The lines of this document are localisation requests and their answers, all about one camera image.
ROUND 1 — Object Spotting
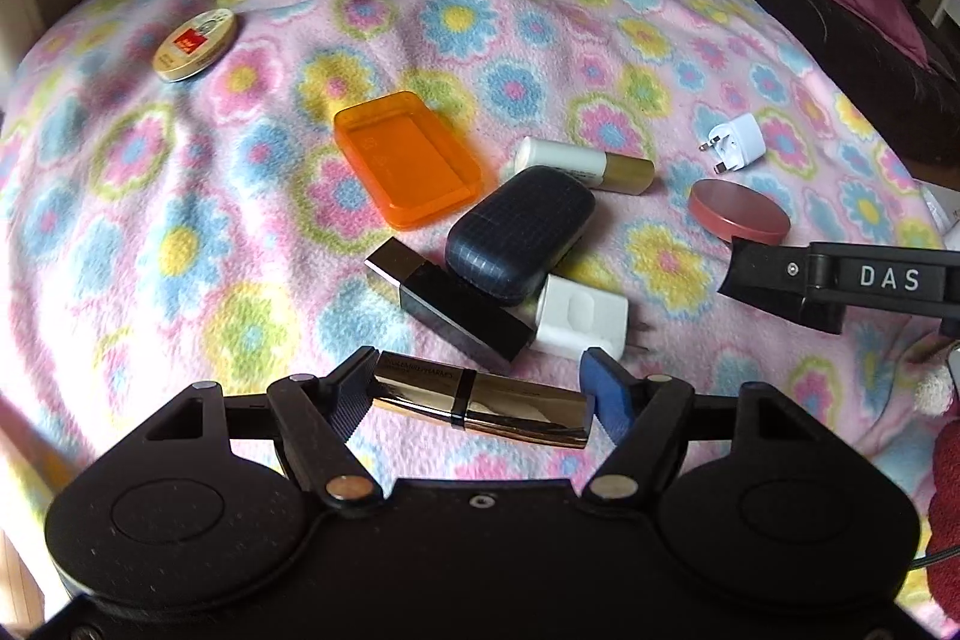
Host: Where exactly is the round red compact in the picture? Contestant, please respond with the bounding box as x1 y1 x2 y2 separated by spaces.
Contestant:
686 179 791 245

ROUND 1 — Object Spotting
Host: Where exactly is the gold lipstick tube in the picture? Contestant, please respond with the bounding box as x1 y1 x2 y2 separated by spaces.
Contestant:
373 353 594 450

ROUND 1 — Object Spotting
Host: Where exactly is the white USB charger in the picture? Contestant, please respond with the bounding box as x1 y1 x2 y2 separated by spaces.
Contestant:
530 275 631 360

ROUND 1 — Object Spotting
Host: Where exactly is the white UK plug adapter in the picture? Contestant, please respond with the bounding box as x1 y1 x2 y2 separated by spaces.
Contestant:
698 112 766 175

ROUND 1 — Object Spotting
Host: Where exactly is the black rectangular lipstick box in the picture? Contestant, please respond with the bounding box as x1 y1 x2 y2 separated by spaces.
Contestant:
364 237 534 374

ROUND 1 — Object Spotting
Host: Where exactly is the dark blue glasses case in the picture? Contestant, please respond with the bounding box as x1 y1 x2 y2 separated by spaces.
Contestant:
444 166 596 307

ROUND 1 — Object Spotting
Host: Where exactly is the white and gold tube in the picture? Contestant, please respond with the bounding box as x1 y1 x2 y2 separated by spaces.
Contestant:
514 136 656 195

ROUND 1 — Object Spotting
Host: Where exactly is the orange plastic box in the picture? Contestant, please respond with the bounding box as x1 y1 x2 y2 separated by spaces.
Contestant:
334 91 485 230

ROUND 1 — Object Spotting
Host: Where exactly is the floral pink fleece blanket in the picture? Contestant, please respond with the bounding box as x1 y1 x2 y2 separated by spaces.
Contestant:
2 0 950 608

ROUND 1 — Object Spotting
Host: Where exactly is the oval gold tin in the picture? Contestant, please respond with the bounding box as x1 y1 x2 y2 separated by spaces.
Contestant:
151 8 239 83

